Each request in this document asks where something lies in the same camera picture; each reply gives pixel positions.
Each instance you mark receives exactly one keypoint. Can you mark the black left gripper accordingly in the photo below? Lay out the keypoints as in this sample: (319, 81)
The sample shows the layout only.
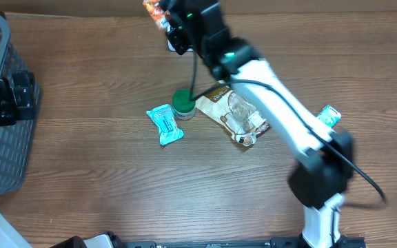
(12, 108)

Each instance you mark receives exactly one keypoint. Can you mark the orange tissue pack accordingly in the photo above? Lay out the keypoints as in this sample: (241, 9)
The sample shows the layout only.
(160, 16)

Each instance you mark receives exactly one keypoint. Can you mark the green lid jar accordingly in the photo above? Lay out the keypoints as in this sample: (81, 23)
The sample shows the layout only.
(184, 108)

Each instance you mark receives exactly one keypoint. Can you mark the beige dried food pouch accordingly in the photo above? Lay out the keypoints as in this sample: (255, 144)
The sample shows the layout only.
(239, 117)

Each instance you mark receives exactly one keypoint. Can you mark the teal snack wrapper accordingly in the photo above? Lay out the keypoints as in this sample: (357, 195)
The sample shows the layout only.
(164, 119)

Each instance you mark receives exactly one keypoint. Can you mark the teal tissue pack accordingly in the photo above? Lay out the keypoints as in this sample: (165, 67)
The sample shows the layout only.
(329, 116)

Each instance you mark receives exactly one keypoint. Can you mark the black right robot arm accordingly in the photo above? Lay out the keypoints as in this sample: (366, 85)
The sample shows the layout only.
(319, 179)

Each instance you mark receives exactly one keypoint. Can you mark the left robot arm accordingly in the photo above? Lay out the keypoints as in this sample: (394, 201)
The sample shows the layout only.
(10, 237)

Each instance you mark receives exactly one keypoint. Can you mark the white barcode scanner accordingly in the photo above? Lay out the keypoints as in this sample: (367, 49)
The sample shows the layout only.
(171, 48)

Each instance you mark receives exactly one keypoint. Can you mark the grey plastic mesh basket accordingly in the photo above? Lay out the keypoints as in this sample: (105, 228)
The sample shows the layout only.
(15, 140)

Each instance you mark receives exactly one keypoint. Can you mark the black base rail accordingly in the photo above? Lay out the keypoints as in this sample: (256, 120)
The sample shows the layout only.
(272, 243)

